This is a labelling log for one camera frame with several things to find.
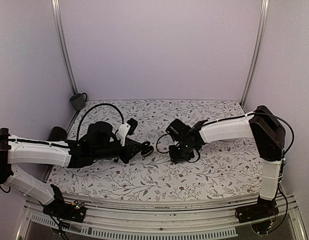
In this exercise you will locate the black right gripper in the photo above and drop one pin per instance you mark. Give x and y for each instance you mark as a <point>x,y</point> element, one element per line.
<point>175,158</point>

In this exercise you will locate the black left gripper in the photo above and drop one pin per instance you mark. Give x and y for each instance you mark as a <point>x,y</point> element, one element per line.
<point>130,147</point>

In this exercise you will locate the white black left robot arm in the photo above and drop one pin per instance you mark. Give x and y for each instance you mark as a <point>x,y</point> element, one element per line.
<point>100,142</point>

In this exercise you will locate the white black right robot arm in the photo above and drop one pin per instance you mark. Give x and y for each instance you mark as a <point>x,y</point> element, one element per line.
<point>260,125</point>

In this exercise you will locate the floral patterned table mat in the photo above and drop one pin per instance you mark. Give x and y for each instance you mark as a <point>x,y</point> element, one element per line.
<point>221,169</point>

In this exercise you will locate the grey mug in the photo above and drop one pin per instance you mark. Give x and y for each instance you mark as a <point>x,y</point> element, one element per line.
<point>78,101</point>

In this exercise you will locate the black cylinder object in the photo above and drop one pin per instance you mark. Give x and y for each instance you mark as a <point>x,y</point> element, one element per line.
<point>57,133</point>

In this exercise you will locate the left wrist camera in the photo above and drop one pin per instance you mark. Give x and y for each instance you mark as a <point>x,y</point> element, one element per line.
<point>126,129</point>

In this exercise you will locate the front aluminium rail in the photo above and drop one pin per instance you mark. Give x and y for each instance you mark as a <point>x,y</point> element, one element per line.
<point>212,219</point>

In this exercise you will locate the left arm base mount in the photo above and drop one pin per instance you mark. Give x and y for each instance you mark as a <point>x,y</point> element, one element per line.
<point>65,211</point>

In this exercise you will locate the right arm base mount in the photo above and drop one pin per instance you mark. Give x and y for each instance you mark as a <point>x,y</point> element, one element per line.
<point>261,209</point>

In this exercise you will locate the left aluminium frame post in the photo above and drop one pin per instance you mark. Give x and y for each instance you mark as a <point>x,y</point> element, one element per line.
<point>56,11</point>

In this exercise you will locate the aluminium frame post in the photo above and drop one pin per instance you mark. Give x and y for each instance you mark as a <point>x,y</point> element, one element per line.
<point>56,11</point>
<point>256,51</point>

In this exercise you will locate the right aluminium frame post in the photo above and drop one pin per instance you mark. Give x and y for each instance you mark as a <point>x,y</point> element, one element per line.
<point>256,51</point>

